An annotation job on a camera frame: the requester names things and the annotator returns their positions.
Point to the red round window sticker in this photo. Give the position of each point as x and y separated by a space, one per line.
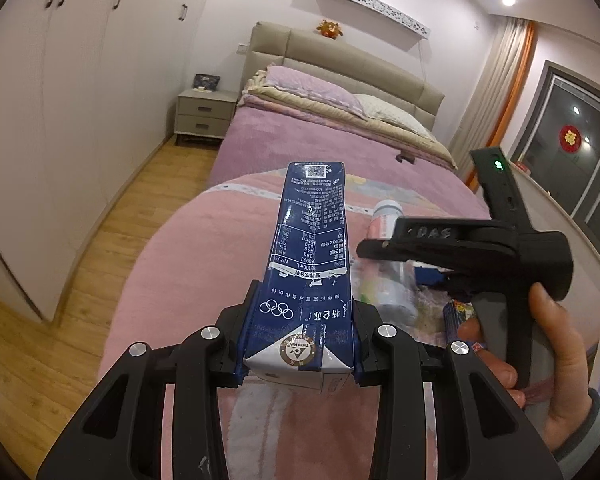
570 137

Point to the white floral pillow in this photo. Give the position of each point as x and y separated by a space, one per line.
390 112

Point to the orange plush toy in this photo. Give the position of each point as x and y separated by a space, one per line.
330 29

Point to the clear plastic bottle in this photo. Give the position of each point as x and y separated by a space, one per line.
387 290

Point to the purple pillow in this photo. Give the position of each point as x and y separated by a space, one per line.
305 87

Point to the purple bedspread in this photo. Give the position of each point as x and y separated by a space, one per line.
305 145

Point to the grey framed window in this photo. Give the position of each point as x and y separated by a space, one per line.
590 170

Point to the beige and orange curtain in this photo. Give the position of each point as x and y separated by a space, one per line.
495 95

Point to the dark picture frame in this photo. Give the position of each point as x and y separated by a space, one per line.
207 82

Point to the beige nightstand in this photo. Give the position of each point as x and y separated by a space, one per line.
202 117

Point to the colourful snack packet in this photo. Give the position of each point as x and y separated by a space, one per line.
457 317

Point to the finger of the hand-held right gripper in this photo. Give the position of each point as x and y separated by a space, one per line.
430 257
450 232

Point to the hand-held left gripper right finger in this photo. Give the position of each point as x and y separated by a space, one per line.
367 360

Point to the white wall shelf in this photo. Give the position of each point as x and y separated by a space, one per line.
370 5

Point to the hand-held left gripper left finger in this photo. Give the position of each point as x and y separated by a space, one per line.
227 355

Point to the blue milk carton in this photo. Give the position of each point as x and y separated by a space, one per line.
305 260

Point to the person's right forearm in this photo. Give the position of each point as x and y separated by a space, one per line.
587 430

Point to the white wardrobe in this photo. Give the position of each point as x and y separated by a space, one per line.
80 110

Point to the person's right hand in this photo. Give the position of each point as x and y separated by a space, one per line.
565 370

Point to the bed with beige headboard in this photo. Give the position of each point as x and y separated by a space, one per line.
360 65

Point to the dark brown item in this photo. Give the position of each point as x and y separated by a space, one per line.
406 158

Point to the beige folded quilt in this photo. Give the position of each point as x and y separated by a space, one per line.
340 120

